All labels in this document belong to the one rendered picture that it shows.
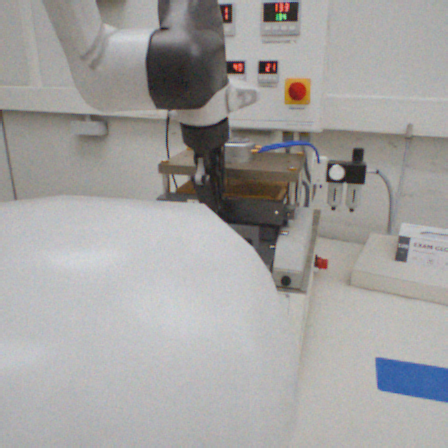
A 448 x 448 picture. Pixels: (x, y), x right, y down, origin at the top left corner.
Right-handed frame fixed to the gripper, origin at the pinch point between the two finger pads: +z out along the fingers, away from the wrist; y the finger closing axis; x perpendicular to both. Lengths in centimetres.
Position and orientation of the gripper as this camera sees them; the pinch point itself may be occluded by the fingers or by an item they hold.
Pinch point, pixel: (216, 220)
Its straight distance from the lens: 78.7
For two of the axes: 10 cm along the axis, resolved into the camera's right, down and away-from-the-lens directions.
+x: 9.6, 0.9, -2.5
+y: -2.5, 6.4, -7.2
